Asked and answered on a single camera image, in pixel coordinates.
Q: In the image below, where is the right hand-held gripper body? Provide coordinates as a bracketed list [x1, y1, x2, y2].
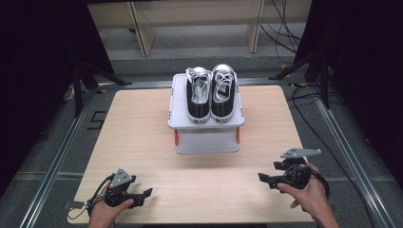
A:
[278, 147, 322, 191]

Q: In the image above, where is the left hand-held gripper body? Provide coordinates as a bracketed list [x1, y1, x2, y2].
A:
[104, 167, 143, 209]

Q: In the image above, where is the white two-tier shoe rack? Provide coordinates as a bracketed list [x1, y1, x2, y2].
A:
[167, 72, 246, 156]

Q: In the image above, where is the black canvas sneaker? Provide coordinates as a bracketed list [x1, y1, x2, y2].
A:
[210, 64, 239, 124]
[184, 66, 213, 124]

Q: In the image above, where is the person's right hand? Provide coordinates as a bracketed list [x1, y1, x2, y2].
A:
[277, 162, 333, 219]

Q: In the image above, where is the person's left hand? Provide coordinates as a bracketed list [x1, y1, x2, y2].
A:
[87, 198, 136, 228]

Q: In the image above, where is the black tripod stand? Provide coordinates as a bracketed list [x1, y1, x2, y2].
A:
[70, 58, 133, 119]
[268, 51, 333, 110]

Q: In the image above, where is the dark curtain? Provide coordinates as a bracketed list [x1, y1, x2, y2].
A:
[0, 0, 116, 198]
[294, 0, 403, 180]

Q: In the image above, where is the beige wooden desk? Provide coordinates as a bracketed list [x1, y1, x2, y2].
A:
[86, 0, 313, 58]

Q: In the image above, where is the right hand-held gripper cable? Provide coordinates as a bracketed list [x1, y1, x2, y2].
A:
[308, 168, 332, 200]

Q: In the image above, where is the hand-held gripper cable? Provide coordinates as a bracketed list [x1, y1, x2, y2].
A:
[308, 168, 332, 200]
[67, 173, 116, 221]

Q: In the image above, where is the left hand-held gripper cable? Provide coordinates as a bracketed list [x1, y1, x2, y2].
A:
[67, 173, 116, 221]

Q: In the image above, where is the long black floor cable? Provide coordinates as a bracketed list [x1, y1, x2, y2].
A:
[285, 84, 378, 228]

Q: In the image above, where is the metal floor rail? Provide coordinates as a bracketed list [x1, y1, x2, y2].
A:
[313, 96, 397, 228]
[18, 89, 98, 228]
[96, 76, 288, 90]

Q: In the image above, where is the thin white floor cable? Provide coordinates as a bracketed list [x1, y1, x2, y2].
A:
[240, 54, 283, 69]

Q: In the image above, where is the bundle of black floor cables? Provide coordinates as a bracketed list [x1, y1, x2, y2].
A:
[259, 0, 302, 65]

